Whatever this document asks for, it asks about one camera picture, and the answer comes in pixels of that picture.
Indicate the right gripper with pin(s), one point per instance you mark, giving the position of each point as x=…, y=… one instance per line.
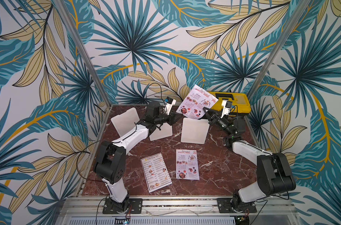
x=215, y=120

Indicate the pink menu sheet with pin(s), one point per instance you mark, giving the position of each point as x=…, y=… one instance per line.
x=187, y=165

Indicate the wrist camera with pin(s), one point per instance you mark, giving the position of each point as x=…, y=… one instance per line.
x=227, y=106
x=168, y=104

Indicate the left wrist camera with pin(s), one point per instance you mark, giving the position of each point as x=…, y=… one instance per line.
x=168, y=104

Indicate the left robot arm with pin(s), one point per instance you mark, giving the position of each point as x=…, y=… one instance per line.
x=110, y=162

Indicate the aluminium front rail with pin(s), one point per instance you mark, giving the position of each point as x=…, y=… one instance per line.
x=176, y=210

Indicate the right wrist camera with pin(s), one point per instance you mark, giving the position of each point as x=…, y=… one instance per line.
x=227, y=106

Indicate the left white menu rack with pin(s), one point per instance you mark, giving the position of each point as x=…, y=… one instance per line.
x=126, y=121

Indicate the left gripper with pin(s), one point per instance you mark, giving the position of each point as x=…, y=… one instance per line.
x=172, y=117

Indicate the white menu rack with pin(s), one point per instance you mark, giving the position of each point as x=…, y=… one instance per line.
x=194, y=131
x=165, y=131
x=126, y=121

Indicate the right white menu rack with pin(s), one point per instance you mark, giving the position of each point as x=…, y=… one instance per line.
x=194, y=131

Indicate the middle white menu rack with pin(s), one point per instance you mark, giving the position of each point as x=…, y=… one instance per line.
x=165, y=131

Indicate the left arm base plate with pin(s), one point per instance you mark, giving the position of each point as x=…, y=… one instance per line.
x=132, y=205

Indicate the yellow black toolbox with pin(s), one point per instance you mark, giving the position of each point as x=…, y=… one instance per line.
x=240, y=104

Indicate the yellow header menu sheet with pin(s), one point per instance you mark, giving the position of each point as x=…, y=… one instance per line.
x=156, y=172

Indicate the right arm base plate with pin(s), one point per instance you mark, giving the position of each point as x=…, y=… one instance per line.
x=235, y=205

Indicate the restaurant special menu sheet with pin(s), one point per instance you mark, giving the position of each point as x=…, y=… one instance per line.
x=198, y=98

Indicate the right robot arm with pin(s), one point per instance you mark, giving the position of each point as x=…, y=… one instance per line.
x=274, y=175

